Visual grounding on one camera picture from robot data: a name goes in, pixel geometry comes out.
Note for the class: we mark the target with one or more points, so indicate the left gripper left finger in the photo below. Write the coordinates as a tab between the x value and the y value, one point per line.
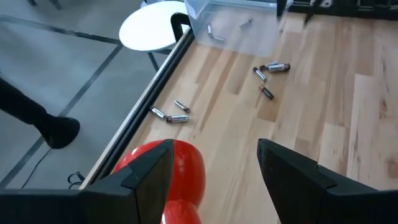
93	205

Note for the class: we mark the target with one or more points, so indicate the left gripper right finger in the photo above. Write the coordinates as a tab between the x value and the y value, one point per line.
311	199

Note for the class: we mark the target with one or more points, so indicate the red desk lamp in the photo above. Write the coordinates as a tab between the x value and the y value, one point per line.
186	174

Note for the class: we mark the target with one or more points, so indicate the clear plastic bin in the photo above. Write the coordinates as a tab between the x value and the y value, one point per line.
236	40

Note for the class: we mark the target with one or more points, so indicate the white round stool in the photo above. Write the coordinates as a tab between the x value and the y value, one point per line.
149	28

